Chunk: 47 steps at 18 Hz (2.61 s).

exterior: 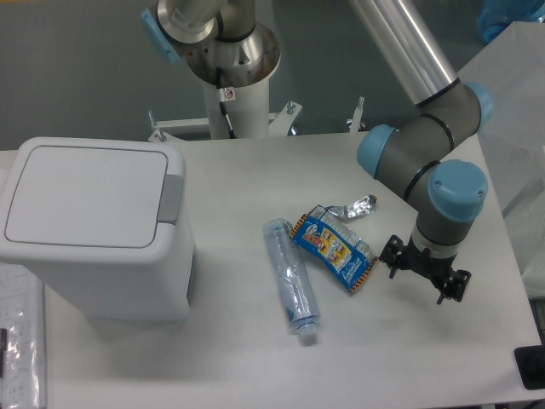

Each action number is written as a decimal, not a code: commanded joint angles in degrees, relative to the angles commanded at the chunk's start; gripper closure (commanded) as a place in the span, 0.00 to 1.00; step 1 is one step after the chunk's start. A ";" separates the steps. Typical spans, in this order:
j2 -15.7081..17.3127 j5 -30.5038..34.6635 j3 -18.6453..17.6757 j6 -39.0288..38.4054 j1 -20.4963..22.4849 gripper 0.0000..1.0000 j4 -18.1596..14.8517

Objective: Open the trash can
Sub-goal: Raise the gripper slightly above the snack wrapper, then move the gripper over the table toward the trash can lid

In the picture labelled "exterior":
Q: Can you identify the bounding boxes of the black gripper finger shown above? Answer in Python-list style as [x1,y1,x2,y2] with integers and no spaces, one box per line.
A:
[436,268,472,304]
[379,234,404,279]

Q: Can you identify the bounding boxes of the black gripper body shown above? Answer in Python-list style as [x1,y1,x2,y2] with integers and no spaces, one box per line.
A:
[400,239,457,289]

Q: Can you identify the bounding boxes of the black object at edge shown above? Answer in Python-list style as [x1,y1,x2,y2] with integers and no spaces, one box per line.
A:
[513,345,544,390]

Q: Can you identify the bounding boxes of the blue snack wrapper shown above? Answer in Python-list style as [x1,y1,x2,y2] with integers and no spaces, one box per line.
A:
[290,205,378,293]

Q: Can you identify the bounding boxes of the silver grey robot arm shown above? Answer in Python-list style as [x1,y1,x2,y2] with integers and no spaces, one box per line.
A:
[141,1,492,301]

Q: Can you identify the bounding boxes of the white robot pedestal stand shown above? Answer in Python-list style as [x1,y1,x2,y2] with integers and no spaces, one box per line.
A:
[146,76,367,142]

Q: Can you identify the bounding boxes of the black pedestal cable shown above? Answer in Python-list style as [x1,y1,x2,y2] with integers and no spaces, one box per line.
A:
[215,66,237,140]

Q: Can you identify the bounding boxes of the white plastic trash can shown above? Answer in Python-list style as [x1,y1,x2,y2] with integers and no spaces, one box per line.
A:
[1,137,196,321]

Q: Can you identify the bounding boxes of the crumpled silver foil wrapper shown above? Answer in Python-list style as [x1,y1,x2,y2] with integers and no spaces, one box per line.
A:
[326,194,377,222]

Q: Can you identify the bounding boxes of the crushed clear plastic bottle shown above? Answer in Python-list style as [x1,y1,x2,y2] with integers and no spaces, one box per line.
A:
[262,218,320,347]

